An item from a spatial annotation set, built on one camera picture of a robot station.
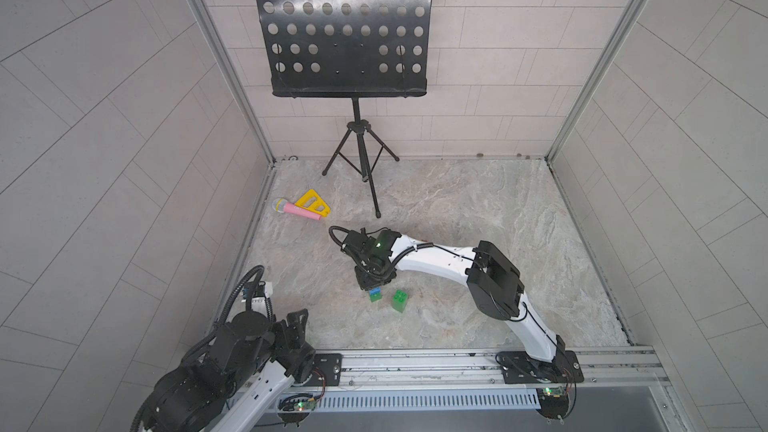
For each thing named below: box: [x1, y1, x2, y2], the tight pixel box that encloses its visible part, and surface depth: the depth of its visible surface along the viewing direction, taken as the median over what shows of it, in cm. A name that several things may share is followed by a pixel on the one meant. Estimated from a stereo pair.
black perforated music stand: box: [257, 0, 432, 219], surface depth 71 cm
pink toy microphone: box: [272, 198, 322, 221], surface depth 101 cm
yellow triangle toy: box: [294, 189, 331, 217], surface depth 104 cm
